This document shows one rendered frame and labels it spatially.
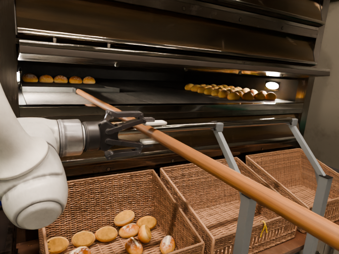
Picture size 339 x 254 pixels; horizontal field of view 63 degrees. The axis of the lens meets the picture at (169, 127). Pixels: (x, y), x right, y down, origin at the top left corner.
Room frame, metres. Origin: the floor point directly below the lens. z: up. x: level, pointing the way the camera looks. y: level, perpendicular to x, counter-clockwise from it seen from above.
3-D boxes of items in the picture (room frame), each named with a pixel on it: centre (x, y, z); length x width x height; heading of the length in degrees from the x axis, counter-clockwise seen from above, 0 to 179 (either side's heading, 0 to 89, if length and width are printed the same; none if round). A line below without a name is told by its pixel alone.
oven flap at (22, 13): (1.52, -0.18, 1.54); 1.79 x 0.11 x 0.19; 121
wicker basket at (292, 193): (1.62, -0.85, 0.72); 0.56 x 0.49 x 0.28; 121
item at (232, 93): (2.20, -0.45, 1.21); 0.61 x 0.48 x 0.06; 31
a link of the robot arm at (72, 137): (0.64, 0.24, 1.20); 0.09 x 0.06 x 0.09; 31
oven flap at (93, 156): (1.52, -0.18, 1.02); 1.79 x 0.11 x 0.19; 121
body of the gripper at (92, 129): (0.68, 0.18, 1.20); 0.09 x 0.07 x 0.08; 121
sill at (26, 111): (1.54, -0.16, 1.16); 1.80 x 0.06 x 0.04; 121
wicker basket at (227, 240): (1.30, -0.32, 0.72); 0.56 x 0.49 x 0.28; 121
